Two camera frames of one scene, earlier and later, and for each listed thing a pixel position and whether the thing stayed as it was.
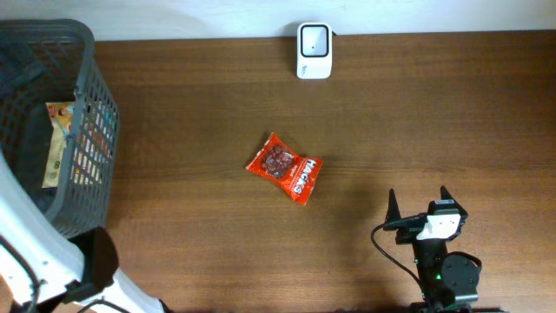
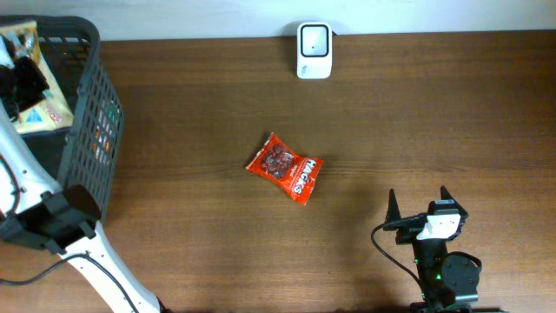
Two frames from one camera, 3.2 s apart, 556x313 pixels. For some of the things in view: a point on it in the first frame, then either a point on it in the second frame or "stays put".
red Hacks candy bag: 296,173 stays put
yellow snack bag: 61,115 → 21,39
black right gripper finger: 445,195 stays put
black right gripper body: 410,228 stays put
